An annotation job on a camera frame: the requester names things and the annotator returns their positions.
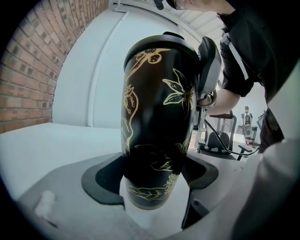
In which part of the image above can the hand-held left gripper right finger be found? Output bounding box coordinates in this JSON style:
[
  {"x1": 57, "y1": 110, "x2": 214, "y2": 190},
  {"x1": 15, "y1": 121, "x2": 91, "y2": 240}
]
[{"x1": 180, "y1": 138, "x2": 300, "y2": 240}]

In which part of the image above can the white shoulder harness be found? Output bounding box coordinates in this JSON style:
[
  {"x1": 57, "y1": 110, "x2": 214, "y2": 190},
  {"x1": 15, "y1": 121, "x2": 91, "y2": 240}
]
[{"x1": 220, "y1": 27, "x2": 249, "y2": 80}]

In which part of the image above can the white folding table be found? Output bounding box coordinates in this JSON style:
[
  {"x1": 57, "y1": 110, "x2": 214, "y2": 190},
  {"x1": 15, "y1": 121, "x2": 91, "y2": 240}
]
[{"x1": 0, "y1": 121, "x2": 197, "y2": 240}]

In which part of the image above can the white wall pipe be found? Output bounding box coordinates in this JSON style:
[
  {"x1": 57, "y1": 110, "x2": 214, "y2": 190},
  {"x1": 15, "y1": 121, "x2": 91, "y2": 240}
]
[{"x1": 88, "y1": 10, "x2": 129, "y2": 128}]

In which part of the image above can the black travel cup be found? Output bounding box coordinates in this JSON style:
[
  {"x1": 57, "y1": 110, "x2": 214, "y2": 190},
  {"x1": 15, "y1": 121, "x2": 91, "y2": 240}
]
[{"x1": 120, "y1": 46, "x2": 200, "y2": 211}]

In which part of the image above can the person's right forearm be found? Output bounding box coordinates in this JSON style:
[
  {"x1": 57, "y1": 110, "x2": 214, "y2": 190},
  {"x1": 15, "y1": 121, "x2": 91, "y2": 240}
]
[{"x1": 210, "y1": 89, "x2": 242, "y2": 117}]

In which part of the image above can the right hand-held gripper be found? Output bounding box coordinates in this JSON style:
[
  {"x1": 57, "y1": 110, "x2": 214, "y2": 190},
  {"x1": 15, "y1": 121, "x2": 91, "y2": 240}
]
[{"x1": 194, "y1": 36, "x2": 222, "y2": 131}]

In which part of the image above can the black mesh office chair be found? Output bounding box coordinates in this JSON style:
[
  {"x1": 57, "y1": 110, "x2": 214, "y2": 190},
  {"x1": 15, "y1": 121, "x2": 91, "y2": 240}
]
[{"x1": 196, "y1": 110, "x2": 253, "y2": 161}]

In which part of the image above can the black lid with gold pattern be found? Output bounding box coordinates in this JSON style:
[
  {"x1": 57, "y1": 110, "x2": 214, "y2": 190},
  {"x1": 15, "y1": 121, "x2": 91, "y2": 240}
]
[{"x1": 123, "y1": 31, "x2": 200, "y2": 68}]

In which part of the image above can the person's black clothed body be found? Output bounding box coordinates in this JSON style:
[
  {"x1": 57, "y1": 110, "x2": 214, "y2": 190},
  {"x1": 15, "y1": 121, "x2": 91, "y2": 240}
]
[{"x1": 165, "y1": 0, "x2": 300, "y2": 153}]

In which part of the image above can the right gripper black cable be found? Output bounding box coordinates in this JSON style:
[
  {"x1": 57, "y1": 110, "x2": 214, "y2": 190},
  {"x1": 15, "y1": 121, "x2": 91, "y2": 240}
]
[{"x1": 203, "y1": 118, "x2": 261, "y2": 155}]

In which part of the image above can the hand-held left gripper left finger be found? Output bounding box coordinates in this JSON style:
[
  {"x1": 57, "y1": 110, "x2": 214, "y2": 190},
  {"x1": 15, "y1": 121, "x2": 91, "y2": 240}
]
[{"x1": 16, "y1": 152, "x2": 150, "y2": 240}]

